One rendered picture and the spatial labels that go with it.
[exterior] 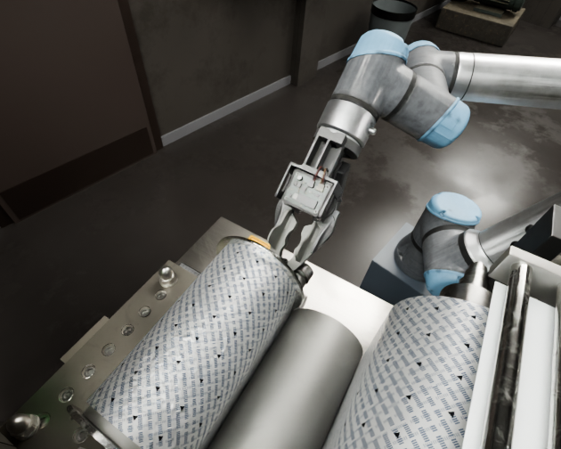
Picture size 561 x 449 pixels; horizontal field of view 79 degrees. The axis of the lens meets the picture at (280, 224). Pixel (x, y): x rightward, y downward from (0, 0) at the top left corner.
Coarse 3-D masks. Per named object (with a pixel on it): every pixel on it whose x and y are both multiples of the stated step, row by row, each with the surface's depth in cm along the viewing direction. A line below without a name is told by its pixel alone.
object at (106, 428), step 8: (88, 408) 34; (88, 416) 33; (96, 416) 32; (96, 424) 32; (104, 424) 32; (104, 432) 31; (112, 432) 31; (120, 432) 31; (112, 440) 31; (120, 440) 31; (128, 440) 31; (120, 448) 31; (128, 448) 31; (136, 448) 31
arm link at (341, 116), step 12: (336, 108) 46; (348, 108) 46; (360, 108) 46; (324, 120) 47; (336, 120) 46; (348, 120) 46; (360, 120) 46; (372, 120) 47; (348, 132) 46; (360, 132) 46; (372, 132) 48; (360, 144) 48
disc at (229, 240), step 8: (224, 240) 47; (232, 240) 46; (240, 240) 45; (248, 240) 44; (216, 248) 50; (256, 248) 44; (264, 248) 44; (272, 256) 43; (280, 264) 44; (288, 272) 44; (296, 280) 44; (296, 288) 46; (296, 296) 47; (296, 304) 49
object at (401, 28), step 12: (384, 0) 355; (396, 0) 355; (372, 12) 340; (384, 12) 329; (396, 12) 361; (408, 12) 353; (372, 24) 346; (384, 24) 336; (396, 24) 333; (408, 24) 338
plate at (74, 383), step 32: (160, 288) 71; (128, 320) 67; (96, 352) 62; (128, 352) 63; (64, 384) 59; (96, 384) 59; (64, 416) 56; (32, 448) 53; (64, 448) 53; (96, 448) 53
